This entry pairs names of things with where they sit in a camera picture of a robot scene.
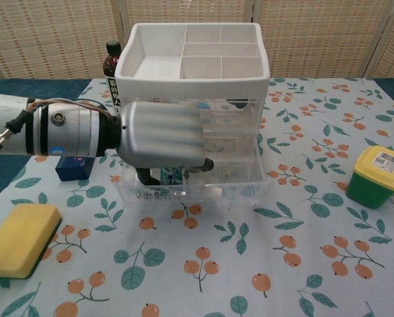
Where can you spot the dark glass sauce bottle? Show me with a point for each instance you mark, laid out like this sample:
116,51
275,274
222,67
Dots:
112,66

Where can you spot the white plastic drawer organizer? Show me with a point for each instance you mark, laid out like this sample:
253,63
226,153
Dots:
217,87

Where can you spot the floral print tablecloth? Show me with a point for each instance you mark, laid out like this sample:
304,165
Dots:
266,247

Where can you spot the green patterned small cube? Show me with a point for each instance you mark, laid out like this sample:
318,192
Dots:
172,176

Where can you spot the small blue flat item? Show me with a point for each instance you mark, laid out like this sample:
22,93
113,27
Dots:
203,105

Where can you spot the yellow green sponge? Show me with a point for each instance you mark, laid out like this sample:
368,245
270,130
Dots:
18,237

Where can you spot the small black item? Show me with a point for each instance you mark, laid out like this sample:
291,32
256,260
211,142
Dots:
238,105

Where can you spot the green tub with yellow lid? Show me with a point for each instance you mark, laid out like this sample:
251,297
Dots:
369,188

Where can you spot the dark blue rectangular carton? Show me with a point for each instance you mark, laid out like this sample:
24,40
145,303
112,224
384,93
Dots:
73,171

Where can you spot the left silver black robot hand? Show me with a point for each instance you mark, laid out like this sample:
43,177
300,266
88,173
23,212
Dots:
164,135

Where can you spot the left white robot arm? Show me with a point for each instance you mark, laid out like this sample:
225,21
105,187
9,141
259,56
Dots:
68,128

